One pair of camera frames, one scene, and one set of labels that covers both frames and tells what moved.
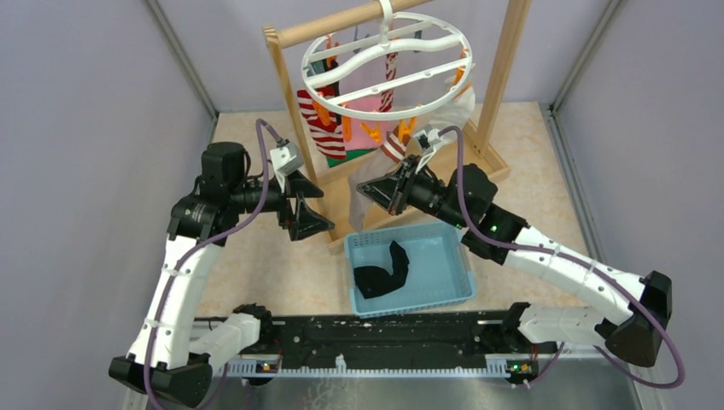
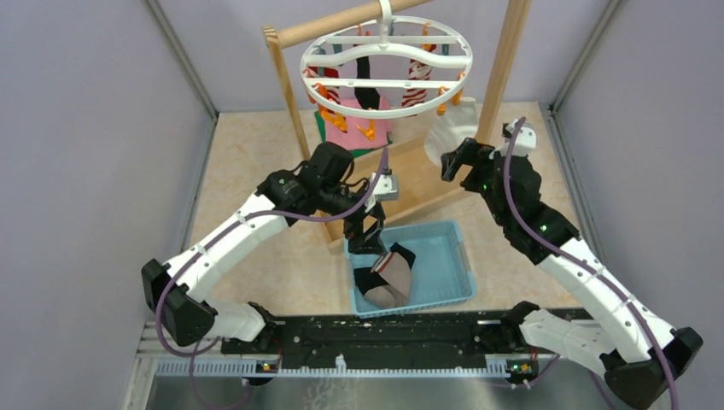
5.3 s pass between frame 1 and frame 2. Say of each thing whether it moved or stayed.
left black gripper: moved
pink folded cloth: stayed
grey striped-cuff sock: moved
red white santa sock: moved
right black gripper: moved
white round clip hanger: stayed
